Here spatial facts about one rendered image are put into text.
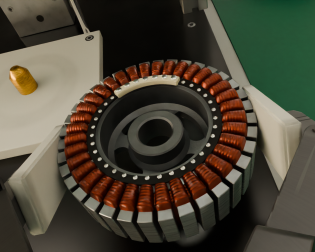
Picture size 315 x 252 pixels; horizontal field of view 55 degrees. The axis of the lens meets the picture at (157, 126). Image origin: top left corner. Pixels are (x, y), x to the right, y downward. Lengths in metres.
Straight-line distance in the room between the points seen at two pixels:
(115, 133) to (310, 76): 0.21
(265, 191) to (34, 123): 0.20
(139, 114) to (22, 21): 0.27
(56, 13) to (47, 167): 0.28
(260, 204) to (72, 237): 0.13
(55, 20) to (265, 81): 0.27
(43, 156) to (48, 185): 0.01
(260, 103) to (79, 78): 0.20
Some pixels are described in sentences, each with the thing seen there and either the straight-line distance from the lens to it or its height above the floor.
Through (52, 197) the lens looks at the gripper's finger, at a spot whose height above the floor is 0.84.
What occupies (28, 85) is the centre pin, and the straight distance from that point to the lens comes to 0.32.
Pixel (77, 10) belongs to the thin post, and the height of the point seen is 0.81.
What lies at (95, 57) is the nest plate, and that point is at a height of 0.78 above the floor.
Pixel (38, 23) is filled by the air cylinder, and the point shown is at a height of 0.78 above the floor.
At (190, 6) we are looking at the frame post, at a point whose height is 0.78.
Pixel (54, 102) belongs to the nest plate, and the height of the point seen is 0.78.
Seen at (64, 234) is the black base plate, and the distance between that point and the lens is 0.24.
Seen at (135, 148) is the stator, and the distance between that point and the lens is 0.17.
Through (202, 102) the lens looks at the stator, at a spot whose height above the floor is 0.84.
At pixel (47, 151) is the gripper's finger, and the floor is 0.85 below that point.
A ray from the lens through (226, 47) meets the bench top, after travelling 0.36.
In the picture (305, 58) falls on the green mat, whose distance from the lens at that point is 0.35.
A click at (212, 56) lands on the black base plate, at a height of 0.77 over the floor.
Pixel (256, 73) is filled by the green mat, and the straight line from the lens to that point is 0.33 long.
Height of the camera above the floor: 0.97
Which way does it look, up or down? 50 degrees down
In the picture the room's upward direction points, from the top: 17 degrees counter-clockwise
